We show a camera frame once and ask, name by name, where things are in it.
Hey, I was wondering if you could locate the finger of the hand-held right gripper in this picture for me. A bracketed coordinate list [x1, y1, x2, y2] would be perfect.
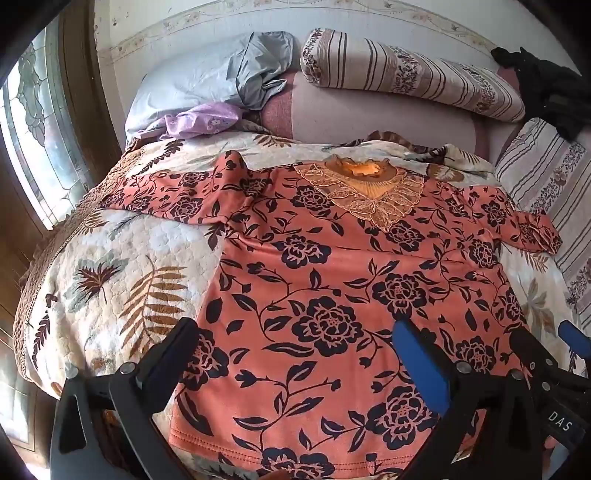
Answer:
[557, 320, 591, 372]
[509, 329, 559, 386]

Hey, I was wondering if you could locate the purple floral cloth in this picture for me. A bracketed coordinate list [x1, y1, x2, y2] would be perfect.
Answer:
[134, 102, 243, 141]

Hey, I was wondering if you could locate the orange black floral blouse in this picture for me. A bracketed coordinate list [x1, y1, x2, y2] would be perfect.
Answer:
[99, 151, 563, 480]

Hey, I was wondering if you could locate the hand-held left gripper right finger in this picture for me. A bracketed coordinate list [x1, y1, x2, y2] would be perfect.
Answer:
[392, 320, 542, 480]

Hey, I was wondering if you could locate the black cloth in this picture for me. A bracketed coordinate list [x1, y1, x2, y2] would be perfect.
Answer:
[490, 46, 591, 141]

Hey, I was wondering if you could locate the striped pillow at right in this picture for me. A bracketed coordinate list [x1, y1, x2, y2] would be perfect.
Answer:
[494, 117, 591, 324]

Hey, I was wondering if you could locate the grey pillow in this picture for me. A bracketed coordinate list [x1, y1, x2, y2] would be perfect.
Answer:
[126, 31, 295, 139]

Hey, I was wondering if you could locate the striped floral bolster pillow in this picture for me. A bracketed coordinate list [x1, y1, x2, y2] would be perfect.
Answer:
[300, 28, 527, 123]

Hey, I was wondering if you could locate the stained glass window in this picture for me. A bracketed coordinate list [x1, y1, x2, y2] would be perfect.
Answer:
[2, 23, 93, 227]

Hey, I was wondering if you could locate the pink quilted cushion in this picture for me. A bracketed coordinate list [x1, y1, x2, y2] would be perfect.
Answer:
[261, 69, 522, 155]

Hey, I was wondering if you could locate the leaf print quilted blanket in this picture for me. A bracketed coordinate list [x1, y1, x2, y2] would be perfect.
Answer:
[13, 129, 578, 480]

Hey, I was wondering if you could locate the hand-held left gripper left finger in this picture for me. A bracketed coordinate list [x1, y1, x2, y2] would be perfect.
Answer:
[48, 318, 200, 480]

